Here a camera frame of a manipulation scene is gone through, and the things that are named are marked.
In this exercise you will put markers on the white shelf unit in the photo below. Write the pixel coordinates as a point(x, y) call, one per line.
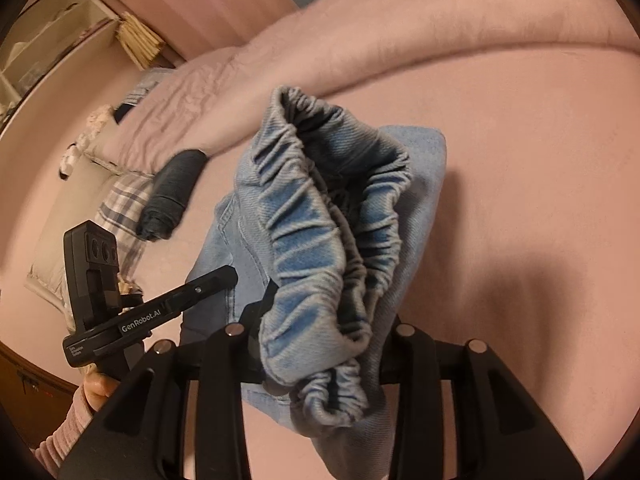
point(45, 45)

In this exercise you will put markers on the pink bed sheet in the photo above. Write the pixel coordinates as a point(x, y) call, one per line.
point(525, 185)

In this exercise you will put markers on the wooden headboard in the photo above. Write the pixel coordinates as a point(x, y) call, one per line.
point(30, 390)

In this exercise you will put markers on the beige ruffled pillow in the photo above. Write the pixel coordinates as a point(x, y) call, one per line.
point(65, 240)

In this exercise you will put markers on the pink comforter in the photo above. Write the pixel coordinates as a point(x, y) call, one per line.
point(400, 25)

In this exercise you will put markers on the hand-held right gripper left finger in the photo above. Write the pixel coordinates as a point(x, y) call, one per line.
point(250, 342)

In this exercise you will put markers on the plaid folded cloth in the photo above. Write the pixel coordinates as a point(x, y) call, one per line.
point(145, 87)

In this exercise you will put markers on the white stuffed toy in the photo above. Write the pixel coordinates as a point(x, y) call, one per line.
point(69, 160)

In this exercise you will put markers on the stack of books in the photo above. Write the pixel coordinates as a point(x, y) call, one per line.
point(140, 40)

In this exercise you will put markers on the light blue denim pants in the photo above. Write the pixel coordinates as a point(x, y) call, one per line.
point(310, 240)

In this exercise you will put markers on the dark grey folded cloth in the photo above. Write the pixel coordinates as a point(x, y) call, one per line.
point(170, 190)

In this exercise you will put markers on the plaid pillow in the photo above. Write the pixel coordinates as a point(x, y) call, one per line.
point(122, 205)

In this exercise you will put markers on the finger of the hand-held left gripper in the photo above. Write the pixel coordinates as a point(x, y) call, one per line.
point(210, 284)

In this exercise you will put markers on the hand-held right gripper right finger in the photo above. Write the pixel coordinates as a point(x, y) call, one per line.
point(406, 355)

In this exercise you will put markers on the person's left hand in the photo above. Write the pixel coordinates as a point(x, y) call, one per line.
point(100, 390)

